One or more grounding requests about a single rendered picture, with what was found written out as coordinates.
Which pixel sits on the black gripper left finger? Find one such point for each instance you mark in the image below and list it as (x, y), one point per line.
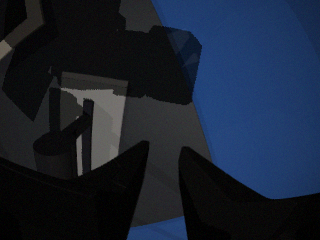
(98, 205)

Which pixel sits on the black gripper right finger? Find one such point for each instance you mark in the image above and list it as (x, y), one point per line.
(218, 207)

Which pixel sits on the beige square tile with dark centre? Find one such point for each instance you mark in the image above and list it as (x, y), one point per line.
(18, 20)

